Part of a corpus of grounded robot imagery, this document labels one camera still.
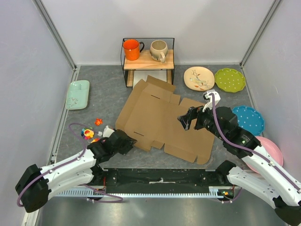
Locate pink plate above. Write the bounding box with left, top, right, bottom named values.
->
left=255, top=136, right=284, bottom=166

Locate mint green divided tray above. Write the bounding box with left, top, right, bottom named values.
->
left=65, top=80, right=90, bottom=110

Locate white square plate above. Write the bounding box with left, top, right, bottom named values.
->
left=133, top=70, right=167, bottom=91

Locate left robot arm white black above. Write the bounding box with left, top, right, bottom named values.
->
left=15, top=129, right=137, bottom=213

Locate purple cable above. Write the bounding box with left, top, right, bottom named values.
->
left=16, top=122, right=124, bottom=208
left=210, top=93, right=301, bottom=204

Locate orange enamel mug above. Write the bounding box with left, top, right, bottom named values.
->
left=123, top=39, right=144, bottom=61

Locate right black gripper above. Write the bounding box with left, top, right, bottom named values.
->
left=177, top=101, right=227, bottom=141

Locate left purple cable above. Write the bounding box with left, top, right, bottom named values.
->
left=16, top=122, right=124, bottom=208

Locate black wire wooden shelf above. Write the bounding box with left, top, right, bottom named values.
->
left=120, top=37, right=174, bottom=88

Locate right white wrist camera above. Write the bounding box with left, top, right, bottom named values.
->
left=202, top=89, right=221, bottom=112

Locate brown cardboard box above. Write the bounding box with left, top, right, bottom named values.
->
left=115, top=76, right=214, bottom=165

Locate blue dotted plate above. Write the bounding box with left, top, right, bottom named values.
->
left=232, top=105, right=265, bottom=136

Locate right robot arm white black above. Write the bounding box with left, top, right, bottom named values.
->
left=178, top=106, right=301, bottom=226

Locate grey slotted cable duct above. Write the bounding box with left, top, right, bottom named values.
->
left=56, top=187, right=235, bottom=199

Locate beige ceramic mug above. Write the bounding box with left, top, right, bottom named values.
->
left=150, top=40, right=168, bottom=63

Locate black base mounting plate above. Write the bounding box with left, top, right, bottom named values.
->
left=88, top=168, right=233, bottom=194

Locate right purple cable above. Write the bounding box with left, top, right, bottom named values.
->
left=210, top=93, right=301, bottom=204

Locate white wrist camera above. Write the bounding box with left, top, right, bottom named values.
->
left=97, top=125, right=115, bottom=137
left=202, top=89, right=221, bottom=112

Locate beige floral plate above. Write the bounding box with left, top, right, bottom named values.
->
left=183, top=66, right=215, bottom=91

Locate green dotted plate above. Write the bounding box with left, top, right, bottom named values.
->
left=214, top=68, right=246, bottom=93

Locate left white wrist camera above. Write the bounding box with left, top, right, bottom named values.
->
left=97, top=125, right=115, bottom=137

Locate orange maple leaf toy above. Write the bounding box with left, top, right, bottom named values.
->
left=94, top=118, right=103, bottom=126

